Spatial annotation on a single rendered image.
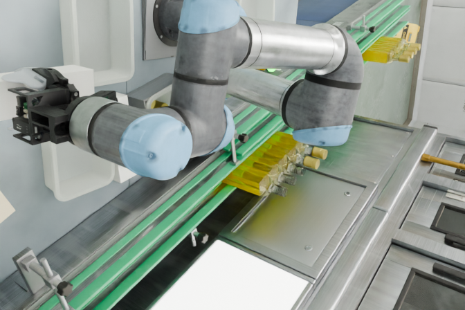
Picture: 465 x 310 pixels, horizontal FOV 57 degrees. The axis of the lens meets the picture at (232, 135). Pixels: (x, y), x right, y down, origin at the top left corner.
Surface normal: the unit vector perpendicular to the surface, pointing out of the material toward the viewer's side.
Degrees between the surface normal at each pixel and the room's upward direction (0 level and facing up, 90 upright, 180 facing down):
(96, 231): 90
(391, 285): 90
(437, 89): 90
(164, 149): 1
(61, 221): 0
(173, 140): 0
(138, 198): 90
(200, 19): 70
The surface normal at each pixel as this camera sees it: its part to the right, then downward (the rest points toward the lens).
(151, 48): 0.80, 0.29
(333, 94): -0.13, 0.25
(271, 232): -0.11, -0.85
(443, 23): -0.58, 0.47
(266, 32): 0.71, -0.26
